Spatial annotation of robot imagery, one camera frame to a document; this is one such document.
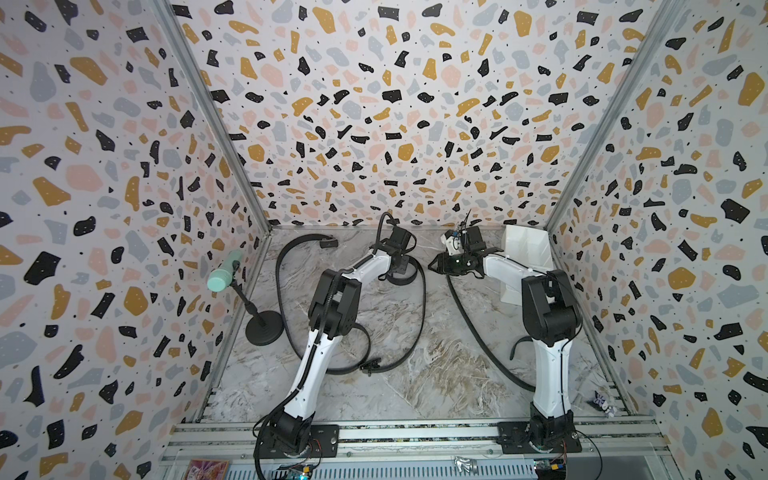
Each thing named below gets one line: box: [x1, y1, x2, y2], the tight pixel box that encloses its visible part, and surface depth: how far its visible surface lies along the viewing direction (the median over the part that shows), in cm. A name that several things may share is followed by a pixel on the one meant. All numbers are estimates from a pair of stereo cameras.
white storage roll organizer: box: [483, 225, 554, 306], surface depth 77 cm
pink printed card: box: [184, 459, 229, 480], surface depth 70 cm
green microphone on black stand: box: [207, 250, 284, 346], surface depth 92 cm
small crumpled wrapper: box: [593, 390, 618, 418], surface depth 80 cm
